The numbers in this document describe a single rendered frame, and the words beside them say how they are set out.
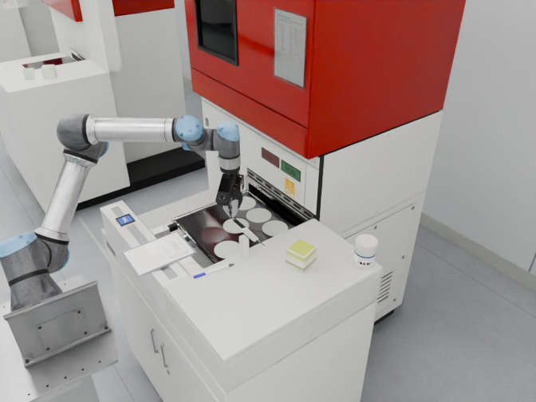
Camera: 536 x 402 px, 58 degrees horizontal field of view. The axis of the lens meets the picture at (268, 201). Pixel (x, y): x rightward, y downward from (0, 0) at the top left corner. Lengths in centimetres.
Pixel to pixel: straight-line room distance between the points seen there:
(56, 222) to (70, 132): 32
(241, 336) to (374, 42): 102
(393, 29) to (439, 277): 180
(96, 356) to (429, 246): 235
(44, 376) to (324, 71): 124
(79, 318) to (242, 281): 50
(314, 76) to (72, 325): 105
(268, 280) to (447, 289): 172
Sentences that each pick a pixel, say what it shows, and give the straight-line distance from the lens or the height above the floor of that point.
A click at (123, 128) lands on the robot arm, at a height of 139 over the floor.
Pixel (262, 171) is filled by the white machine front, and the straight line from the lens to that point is 202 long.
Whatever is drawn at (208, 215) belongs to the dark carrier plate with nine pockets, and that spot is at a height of 90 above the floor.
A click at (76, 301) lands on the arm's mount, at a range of 156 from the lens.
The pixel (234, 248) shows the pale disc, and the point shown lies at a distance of 178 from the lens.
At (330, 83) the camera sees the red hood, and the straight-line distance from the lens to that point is 160.
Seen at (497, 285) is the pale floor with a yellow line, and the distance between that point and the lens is 323.
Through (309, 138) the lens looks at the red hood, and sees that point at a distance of 163.
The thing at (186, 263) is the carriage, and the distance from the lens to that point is 176.
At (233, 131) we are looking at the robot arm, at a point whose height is 134.
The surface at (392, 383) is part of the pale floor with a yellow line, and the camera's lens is 256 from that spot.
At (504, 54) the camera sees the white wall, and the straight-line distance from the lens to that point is 292.
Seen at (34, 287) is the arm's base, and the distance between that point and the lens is 160.
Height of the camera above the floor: 202
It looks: 34 degrees down
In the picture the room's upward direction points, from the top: straight up
